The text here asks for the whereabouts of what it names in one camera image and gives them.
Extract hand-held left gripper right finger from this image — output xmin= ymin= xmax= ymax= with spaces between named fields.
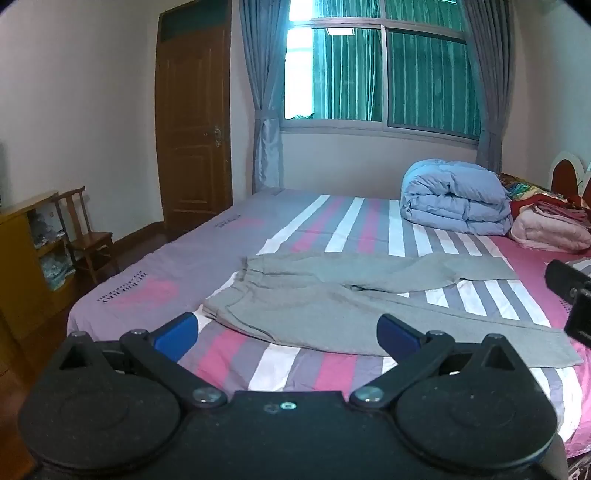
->
xmin=349 ymin=314 xmax=525 ymax=411

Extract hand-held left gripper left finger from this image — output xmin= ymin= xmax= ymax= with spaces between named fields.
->
xmin=58 ymin=312 xmax=228 ymax=409

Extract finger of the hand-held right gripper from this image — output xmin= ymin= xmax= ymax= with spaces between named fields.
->
xmin=545 ymin=259 xmax=591 ymax=305
xmin=564 ymin=288 xmax=591 ymax=349

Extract grey pants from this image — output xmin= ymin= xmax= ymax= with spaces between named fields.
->
xmin=203 ymin=251 xmax=583 ymax=368

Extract folded pink blanket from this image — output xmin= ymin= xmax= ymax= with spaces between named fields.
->
xmin=509 ymin=203 xmax=591 ymax=252

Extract red and white headboard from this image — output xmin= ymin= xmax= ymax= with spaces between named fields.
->
xmin=549 ymin=150 xmax=591 ymax=208

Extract bed with striped sheet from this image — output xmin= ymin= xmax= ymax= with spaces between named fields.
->
xmin=67 ymin=188 xmax=591 ymax=459

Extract wooden chair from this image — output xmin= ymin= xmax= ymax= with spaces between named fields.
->
xmin=51 ymin=186 xmax=114 ymax=284

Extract folded light blue quilt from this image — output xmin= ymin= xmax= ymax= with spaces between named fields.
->
xmin=400 ymin=159 xmax=514 ymax=234

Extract yellow wooden cabinet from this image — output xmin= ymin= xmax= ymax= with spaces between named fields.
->
xmin=0 ymin=191 xmax=77 ymax=352

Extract grey blue curtain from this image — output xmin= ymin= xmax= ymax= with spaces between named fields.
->
xmin=238 ymin=0 xmax=293 ymax=193
xmin=462 ymin=0 xmax=522 ymax=174

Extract brown wooden door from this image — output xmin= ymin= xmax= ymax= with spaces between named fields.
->
xmin=154 ymin=0 xmax=234 ymax=227

